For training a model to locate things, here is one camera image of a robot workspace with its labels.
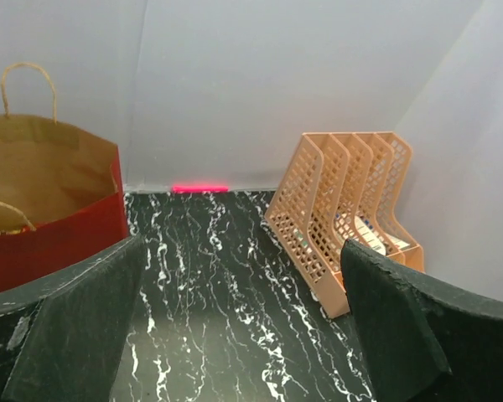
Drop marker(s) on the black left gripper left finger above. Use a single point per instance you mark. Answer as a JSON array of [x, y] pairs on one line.
[[62, 335]]

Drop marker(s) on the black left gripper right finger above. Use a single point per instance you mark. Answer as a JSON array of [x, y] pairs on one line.
[[422, 339]]

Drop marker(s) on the red brown paper bag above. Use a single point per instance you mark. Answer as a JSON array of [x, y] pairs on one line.
[[61, 196]]

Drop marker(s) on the peach plastic file organizer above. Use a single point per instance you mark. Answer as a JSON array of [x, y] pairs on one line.
[[340, 186]]

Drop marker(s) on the pink tape strip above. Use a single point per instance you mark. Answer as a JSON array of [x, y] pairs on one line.
[[200, 188]]

